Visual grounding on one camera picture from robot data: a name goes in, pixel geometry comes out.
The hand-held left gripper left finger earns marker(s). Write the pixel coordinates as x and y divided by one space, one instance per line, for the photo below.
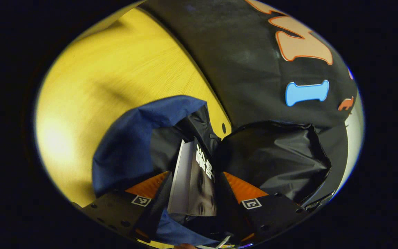
157 207

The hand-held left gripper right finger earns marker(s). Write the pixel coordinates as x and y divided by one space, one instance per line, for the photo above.
231 211

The dark grey book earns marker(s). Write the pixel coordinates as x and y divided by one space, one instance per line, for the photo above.
199 186

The blue schoolbag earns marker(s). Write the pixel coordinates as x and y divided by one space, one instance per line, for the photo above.
126 152

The black backdrop cloth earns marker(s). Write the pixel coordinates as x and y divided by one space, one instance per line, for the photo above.
247 79

